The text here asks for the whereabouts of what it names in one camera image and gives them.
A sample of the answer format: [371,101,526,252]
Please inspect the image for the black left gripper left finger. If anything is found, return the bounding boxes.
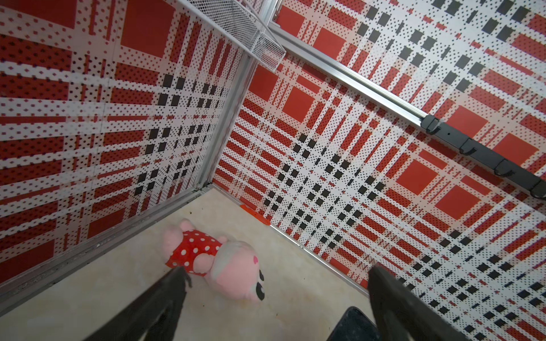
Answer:
[86,267,192,340]

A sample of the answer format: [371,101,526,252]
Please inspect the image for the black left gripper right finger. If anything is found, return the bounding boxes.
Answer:
[368,265,466,341]

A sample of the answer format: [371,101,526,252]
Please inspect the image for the black phone near left arm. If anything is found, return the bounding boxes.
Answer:
[327,306,380,341]

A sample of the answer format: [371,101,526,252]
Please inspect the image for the pink plush toy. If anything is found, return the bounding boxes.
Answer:
[162,219,265,302]

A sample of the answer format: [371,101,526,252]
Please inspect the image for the black hook rail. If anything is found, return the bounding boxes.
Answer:
[420,115,545,200]

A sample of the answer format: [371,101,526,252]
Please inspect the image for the white wire mesh basket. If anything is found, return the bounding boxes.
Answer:
[182,0,286,72]

